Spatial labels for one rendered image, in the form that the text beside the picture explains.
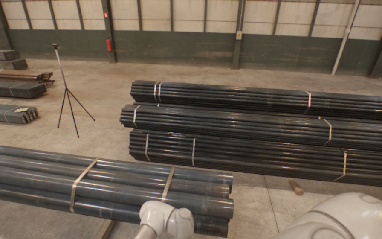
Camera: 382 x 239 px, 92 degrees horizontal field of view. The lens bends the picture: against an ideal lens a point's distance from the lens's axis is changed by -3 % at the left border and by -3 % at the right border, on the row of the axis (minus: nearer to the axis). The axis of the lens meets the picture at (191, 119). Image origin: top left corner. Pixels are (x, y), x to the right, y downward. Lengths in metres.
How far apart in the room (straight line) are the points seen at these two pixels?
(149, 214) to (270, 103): 2.26
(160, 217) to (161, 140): 1.61
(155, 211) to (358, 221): 0.92
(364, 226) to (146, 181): 1.66
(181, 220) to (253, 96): 2.15
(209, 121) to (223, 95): 0.53
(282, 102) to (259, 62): 6.73
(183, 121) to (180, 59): 7.26
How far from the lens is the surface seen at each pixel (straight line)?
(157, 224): 1.17
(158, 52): 9.83
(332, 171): 3.00
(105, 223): 2.30
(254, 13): 9.55
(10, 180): 2.58
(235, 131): 2.50
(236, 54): 9.22
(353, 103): 3.41
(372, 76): 11.45
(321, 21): 10.31
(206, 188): 1.84
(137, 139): 2.76
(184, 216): 1.13
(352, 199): 0.58
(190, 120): 2.52
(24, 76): 7.65
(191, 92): 2.87
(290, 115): 3.14
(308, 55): 10.15
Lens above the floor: 1.89
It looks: 27 degrees down
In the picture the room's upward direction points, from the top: 1 degrees clockwise
